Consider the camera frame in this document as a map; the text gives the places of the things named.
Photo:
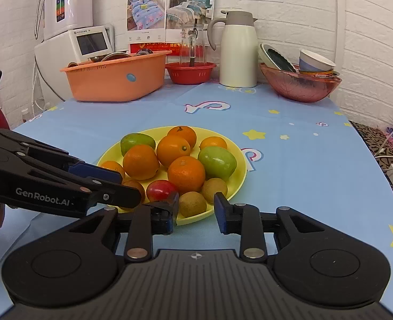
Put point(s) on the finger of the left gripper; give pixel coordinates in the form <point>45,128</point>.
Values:
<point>86,170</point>
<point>113,194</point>

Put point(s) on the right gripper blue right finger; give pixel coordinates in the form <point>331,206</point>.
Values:
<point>235,219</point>

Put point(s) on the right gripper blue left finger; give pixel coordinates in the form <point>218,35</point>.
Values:
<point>157,218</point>

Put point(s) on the dark brown plum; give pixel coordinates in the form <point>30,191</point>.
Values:
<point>135,184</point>

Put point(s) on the red plum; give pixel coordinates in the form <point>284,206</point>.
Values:
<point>160,190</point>

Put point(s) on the brown longan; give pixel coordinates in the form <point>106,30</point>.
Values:
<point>192,203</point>
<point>213,186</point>

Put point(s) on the large front orange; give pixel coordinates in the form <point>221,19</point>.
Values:
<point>187,174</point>

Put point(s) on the green fruit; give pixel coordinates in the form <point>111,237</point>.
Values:
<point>134,139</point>
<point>218,162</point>

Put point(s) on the yellow orange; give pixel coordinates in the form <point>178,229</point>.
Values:
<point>170,148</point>

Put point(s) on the small orange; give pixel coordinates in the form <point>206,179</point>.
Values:
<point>213,142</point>

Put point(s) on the yellow plastic plate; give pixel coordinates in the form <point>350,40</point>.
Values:
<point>234,182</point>

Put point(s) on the orange plastic basket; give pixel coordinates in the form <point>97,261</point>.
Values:
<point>117,80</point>

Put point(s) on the blue patterned tablecloth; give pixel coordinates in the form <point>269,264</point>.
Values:
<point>304,156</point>

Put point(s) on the white water dispenser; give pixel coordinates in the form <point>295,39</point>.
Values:
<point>72,46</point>

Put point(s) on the red plastic basket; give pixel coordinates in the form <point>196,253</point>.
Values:
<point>183,74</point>

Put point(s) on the copper pink bowl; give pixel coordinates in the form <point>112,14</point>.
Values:
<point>299,87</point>

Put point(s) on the white thermos jug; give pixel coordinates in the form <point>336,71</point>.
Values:
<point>239,48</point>

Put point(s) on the glass pitcher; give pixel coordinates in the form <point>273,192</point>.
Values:
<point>192,48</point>

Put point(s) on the white water purifier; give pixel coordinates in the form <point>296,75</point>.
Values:
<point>58,16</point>

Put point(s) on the green white dish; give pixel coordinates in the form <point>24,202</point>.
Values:
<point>273,59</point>

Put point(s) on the white blue cup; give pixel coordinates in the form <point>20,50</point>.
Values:
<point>310,61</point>

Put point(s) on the bedding poster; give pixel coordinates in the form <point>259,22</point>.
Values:
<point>157,25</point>

